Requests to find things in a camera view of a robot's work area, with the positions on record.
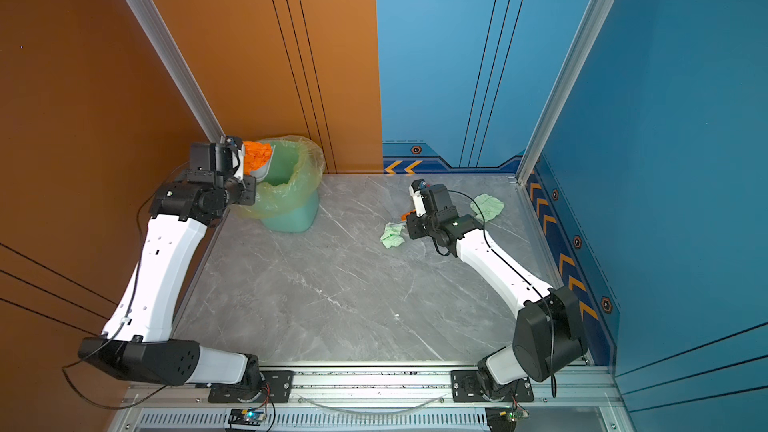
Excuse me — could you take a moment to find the aluminium mounting rail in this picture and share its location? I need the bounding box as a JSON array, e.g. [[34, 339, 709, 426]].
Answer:
[[109, 361, 634, 431]]

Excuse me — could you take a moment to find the circuit board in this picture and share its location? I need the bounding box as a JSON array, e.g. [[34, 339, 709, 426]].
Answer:
[[227, 408, 269, 430], [485, 407, 530, 432]]

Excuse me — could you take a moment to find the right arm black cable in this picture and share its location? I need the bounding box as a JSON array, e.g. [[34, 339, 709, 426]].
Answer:
[[431, 189, 558, 400]]

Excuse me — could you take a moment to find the grey-blue dustpan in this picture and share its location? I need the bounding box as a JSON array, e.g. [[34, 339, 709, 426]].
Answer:
[[244, 153, 275, 182]]

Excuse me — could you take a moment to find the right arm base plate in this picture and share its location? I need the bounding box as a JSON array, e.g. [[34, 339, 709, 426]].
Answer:
[[450, 369, 534, 403]]

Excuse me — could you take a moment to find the green trash bin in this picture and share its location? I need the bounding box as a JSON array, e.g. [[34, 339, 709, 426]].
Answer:
[[253, 136, 326, 233]]

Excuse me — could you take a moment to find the left circuit board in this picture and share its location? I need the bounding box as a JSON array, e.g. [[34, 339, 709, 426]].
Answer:
[[227, 408, 269, 430]]

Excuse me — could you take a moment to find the light green paper scrap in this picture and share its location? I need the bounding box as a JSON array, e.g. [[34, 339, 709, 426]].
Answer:
[[380, 222, 406, 249], [470, 194, 505, 222]]

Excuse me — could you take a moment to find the orange paper scrap centre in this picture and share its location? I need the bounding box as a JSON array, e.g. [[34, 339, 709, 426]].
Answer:
[[400, 210, 416, 221]]

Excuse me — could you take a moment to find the light green paper scrap near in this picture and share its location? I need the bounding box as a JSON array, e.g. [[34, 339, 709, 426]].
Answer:
[[380, 222, 406, 249]]

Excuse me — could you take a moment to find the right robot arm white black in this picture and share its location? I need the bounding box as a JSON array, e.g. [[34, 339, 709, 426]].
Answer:
[[405, 179, 589, 401]]

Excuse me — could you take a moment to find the left aluminium corner post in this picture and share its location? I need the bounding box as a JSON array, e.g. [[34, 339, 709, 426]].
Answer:
[[125, 0, 225, 142]]

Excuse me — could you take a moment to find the orange paper scrap far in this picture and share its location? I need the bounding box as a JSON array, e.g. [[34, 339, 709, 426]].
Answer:
[[243, 141, 273, 175]]

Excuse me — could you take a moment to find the right circuit board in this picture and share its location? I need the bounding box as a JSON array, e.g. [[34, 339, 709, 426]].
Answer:
[[485, 407, 530, 432]]

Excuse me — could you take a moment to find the aluminium corner post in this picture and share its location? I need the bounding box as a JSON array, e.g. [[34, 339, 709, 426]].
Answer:
[[125, 0, 225, 142], [516, 0, 615, 187]]

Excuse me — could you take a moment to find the orange paper scrap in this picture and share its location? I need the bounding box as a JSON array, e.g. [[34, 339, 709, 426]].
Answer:
[[243, 141, 273, 175], [400, 210, 416, 221]]

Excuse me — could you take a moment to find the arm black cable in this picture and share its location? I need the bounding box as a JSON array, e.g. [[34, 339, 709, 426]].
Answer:
[[431, 189, 558, 400], [61, 191, 175, 411]]

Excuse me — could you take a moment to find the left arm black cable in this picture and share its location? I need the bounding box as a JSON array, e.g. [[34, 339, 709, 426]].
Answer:
[[61, 191, 175, 411]]

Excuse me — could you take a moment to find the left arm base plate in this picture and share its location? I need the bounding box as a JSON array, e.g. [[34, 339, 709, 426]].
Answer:
[[208, 369, 294, 406]]

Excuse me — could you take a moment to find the right aluminium corner post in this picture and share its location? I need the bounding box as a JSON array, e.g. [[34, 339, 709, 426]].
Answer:
[[516, 0, 615, 187]]

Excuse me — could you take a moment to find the light green paper scrap far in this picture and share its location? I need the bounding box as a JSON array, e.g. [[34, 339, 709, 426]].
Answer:
[[470, 194, 505, 222]]

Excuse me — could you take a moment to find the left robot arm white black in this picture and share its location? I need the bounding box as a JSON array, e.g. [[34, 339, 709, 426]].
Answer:
[[78, 136, 264, 400]]

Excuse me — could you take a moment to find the yellow plastic bin liner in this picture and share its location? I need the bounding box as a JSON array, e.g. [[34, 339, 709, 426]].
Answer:
[[234, 136, 326, 221]]

